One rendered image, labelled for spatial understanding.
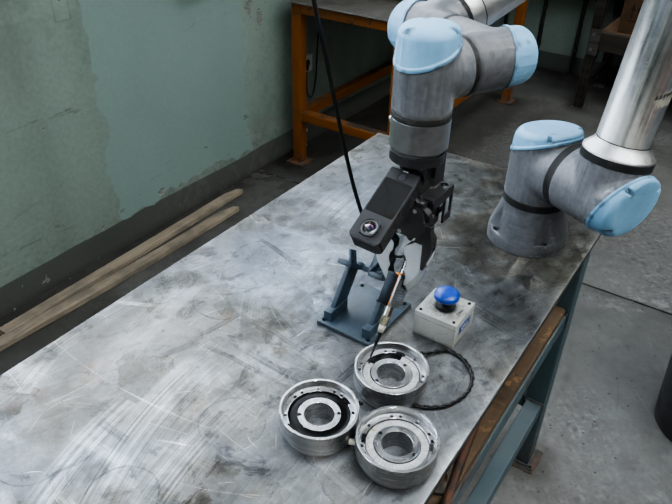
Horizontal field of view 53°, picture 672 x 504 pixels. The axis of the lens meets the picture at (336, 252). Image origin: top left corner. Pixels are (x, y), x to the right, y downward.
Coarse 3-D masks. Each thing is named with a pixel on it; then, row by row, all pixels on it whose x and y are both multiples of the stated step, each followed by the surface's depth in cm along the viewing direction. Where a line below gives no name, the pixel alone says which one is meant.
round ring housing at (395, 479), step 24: (384, 408) 87; (408, 408) 87; (360, 432) 85; (384, 432) 85; (408, 432) 85; (432, 432) 85; (360, 456) 81; (384, 456) 82; (408, 456) 82; (432, 456) 81; (384, 480) 80; (408, 480) 79
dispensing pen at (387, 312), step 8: (392, 272) 93; (400, 272) 94; (392, 280) 92; (384, 288) 93; (392, 288) 92; (384, 296) 93; (384, 304) 93; (384, 312) 94; (392, 312) 94; (384, 320) 94; (384, 328) 94; (376, 336) 95; (376, 344) 95
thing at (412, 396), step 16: (368, 352) 97; (384, 352) 97; (416, 352) 96; (384, 368) 96; (400, 368) 95; (384, 384) 92; (400, 384) 92; (368, 400) 91; (384, 400) 90; (400, 400) 90; (416, 400) 91
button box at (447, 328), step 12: (432, 300) 105; (420, 312) 103; (432, 312) 103; (444, 312) 103; (456, 312) 103; (468, 312) 103; (420, 324) 104; (432, 324) 102; (444, 324) 101; (456, 324) 100; (468, 324) 106; (432, 336) 104; (444, 336) 102; (456, 336) 102
